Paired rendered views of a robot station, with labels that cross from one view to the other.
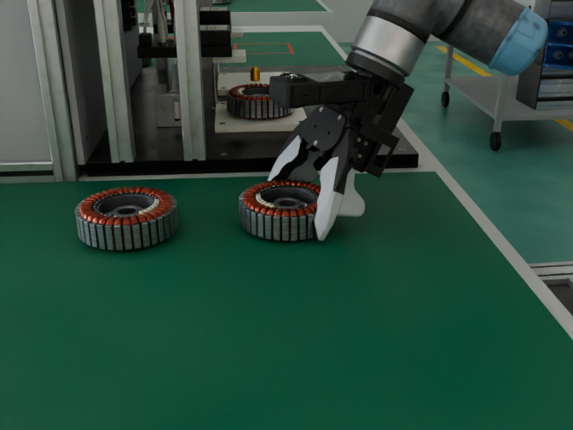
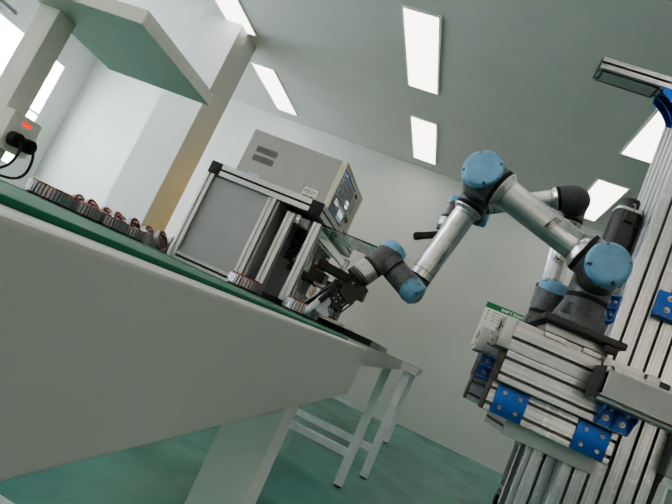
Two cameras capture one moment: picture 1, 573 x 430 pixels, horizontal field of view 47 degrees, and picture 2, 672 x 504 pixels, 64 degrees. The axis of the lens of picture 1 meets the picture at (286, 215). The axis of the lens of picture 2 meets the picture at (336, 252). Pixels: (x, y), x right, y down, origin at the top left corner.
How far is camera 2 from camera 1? 99 cm
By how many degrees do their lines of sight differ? 36
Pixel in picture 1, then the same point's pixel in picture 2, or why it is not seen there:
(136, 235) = (244, 282)
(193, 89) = (296, 273)
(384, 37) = (362, 263)
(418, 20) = (376, 263)
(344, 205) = (319, 308)
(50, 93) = (246, 250)
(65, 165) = not seen: hidden behind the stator
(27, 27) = (253, 227)
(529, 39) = (414, 286)
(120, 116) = (265, 270)
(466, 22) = (393, 271)
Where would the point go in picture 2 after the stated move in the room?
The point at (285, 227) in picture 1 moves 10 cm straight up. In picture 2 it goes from (294, 304) to (309, 271)
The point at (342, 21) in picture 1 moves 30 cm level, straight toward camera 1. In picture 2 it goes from (455, 434) to (452, 435)
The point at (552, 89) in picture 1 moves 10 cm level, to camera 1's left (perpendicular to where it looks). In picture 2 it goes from (477, 390) to (451, 378)
